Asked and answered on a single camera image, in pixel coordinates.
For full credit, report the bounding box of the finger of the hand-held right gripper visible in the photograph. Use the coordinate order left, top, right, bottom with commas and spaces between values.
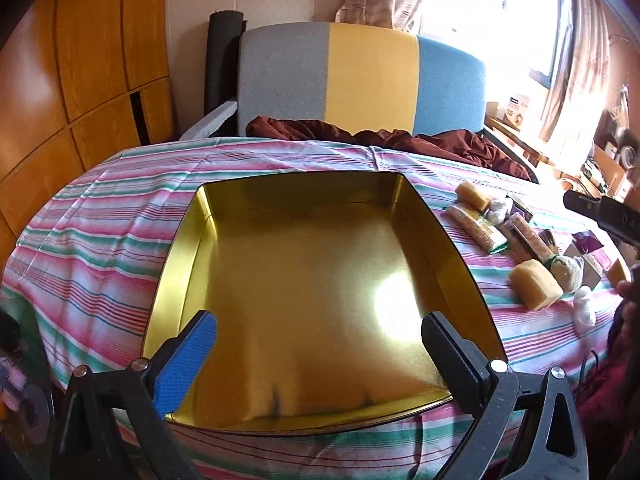
562, 190, 640, 248

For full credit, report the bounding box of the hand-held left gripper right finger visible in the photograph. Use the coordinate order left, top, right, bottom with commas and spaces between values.
421, 311, 588, 480

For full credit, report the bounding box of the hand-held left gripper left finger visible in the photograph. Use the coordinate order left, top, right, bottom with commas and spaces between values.
54, 310, 219, 480

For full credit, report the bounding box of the small cardboard box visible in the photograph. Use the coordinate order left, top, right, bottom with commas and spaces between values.
565, 245, 613, 288

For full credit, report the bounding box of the white cake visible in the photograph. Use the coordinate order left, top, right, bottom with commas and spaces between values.
550, 255, 586, 293

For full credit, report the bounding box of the small green box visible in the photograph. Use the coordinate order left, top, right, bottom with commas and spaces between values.
506, 192, 535, 223

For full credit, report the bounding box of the large yellow cake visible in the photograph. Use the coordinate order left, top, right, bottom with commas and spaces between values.
509, 259, 565, 311

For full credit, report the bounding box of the clear white ball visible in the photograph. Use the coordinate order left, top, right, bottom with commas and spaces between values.
572, 285, 597, 333
484, 197, 513, 225

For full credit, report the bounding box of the cracker packet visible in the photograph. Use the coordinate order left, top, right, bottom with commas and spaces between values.
500, 212, 551, 263
444, 204, 508, 252

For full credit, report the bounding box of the gold tin box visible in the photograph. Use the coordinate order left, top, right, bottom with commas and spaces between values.
141, 171, 508, 436

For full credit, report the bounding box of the person's right hand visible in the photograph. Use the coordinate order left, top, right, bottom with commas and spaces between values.
616, 280, 640, 311

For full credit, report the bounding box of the brown cardboard box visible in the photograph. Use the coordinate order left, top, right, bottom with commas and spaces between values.
592, 142, 628, 191

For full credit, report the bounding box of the dark yellow snack packet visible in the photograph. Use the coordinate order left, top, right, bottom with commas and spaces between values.
535, 227, 561, 261

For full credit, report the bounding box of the orange cake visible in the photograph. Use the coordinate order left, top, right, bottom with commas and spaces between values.
605, 257, 632, 286

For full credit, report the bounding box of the cluttered wooden desk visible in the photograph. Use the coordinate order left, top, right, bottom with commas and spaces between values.
482, 102, 640, 201

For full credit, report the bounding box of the small yellow cake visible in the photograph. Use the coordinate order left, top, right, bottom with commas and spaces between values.
456, 181, 493, 211

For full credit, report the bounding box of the white carton box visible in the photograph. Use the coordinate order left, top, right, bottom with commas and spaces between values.
505, 92, 533, 128

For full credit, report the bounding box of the dark red blanket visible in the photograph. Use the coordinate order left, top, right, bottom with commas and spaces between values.
246, 116, 533, 181

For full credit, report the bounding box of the dark red garment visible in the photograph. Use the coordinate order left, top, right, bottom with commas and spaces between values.
575, 305, 640, 480

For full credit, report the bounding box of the striped tablecloth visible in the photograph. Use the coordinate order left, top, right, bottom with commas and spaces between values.
0, 136, 631, 480

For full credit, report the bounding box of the window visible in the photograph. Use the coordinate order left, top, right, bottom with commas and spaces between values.
415, 0, 571, 86

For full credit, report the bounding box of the grey yellow blue chair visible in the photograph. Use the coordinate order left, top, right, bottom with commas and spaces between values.
179, 22, 541, 186

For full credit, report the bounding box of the black rolled mat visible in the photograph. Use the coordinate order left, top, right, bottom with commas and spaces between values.
204, 10, 248, 113

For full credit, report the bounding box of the wooden wardrobe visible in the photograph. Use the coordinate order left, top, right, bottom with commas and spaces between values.
0, 0, 176, 261

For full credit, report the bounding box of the black cable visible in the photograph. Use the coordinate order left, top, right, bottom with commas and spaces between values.
577, 350, 606, 396

